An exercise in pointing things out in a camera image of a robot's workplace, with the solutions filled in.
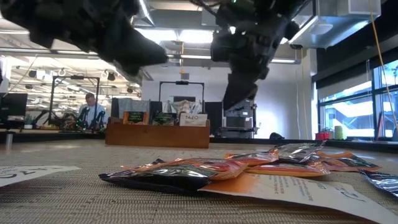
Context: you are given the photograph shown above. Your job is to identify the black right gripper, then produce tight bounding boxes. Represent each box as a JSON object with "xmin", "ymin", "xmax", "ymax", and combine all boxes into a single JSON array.
[{"xmin": 222, "ymin": 15, "xmax": 301, "ymax": 110}]

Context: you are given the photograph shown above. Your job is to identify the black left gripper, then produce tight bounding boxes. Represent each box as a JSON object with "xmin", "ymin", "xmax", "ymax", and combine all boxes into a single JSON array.
[{"xmin": 0, "ymin": 0, "xmax": 169, "ymax": 77}]

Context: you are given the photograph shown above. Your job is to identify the white Tazo tea packet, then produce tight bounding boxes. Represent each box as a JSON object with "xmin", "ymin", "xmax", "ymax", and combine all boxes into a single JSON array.
[
  {"xmin": 178, "ymin": 112, "xmax": 208, "ymax": 127},
  {"xmin": 0, "ymin": 165, "xmax": 81, "ymax": 188},
  {"xmin": 198, "ymin": 172, "xmax": 398, "ymax": 224}
]

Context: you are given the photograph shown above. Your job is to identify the wooden tea organizer box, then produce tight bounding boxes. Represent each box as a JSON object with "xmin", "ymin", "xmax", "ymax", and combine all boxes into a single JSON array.
[{"xmin": 104, "ymin": 117, "xmax": 211, "ymax": 149}]

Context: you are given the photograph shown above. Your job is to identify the grey screen cart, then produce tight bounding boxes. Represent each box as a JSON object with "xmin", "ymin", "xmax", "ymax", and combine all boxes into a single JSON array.
[{"xmin": 221, "ymin": 97, "xmax": 258, "ymax": 138}]

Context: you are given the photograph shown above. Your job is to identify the black partition panel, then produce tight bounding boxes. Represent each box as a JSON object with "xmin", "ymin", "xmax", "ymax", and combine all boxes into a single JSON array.
[
  {"xmin": 204, "ymin": 101, "xmax": 223, "ymax": 129},
  {"xmin": 110, "ymin": 97, "xmax": 120, "ymax": 119}
]

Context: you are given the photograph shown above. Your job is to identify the grey fabric partition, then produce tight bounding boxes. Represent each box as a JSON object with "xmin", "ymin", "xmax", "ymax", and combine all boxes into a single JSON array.
[{"xmin": 118, "ymin": 98, "xmax": 151, "ymax": 118}]

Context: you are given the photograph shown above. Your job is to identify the long tube light strip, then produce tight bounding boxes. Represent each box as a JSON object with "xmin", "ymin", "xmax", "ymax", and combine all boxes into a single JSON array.
[{"xmin": 0, "ymin": 47, "xmax": 302, "ymax": 65}]

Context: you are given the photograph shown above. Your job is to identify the silver foil sheet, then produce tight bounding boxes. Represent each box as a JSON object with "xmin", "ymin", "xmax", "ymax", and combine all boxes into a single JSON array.
[{"xmin": 162, "ymin": 99, "xmax": 203, "ymax": 114}]

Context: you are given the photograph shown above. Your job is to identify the person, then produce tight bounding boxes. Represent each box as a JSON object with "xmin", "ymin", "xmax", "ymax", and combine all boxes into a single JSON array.
[{"xmin": 77, "ymin": 92, "xmax": 109, "ymax": 130}]

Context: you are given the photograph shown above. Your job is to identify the green yellow roll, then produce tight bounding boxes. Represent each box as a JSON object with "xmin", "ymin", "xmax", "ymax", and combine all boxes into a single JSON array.
[{"xmin": 333, "ymin": 125, "xmax": 345, "ymax": 141}]

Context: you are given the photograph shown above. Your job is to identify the black framed window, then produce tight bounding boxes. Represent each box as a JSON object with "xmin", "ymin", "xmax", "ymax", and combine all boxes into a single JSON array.
[{"xmin": 317, "ymin": 58, "xmax": 398, "ymax": 140}]

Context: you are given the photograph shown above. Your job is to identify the black desktop monitor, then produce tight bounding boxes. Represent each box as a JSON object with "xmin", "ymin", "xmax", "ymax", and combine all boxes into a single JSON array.
[{"xmin": 0, "ymin": 92, "xmax": 29, "ymax": 118}]

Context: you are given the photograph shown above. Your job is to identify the grey woven placemat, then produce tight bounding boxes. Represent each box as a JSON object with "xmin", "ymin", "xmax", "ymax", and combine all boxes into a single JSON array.
[{"xmin": 0, "ymin": 139, "xmax": 398, "ymax": 224}]

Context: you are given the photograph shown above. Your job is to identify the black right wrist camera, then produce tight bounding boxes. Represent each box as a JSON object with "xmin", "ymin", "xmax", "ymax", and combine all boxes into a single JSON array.
[{"xmin": 210, "ymin": 29, "xmax": 239, "ymax": 62}]

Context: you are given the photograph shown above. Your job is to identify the black camera gantry frame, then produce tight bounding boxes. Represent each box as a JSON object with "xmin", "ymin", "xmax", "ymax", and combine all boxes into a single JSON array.
[
  {"xmin": 159, "ymin": 80, "xmax": 205, "ymax": 114},
  {"xmin": 49, "ymin": 75, "xmax": 101, "ymax": 131}
]

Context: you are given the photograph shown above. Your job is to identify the black aluminium table frame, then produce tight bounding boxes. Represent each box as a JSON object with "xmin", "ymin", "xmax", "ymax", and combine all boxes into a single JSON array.
[{"xmin": 0, "ymin": 132, "xmax": 398, "ymax": 154}]

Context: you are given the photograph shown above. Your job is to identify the yellow hanging cable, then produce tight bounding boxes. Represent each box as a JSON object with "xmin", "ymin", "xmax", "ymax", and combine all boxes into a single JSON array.
[{"xmin": 368, "ymin": 0, "xmax": 398, "ymax": 131}]

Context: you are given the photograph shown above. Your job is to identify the grey metal post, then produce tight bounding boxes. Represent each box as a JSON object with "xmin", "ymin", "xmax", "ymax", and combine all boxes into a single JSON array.
[{"xmin": 4, "ymin": 130, "xmax": 15, "ymax": 151}]

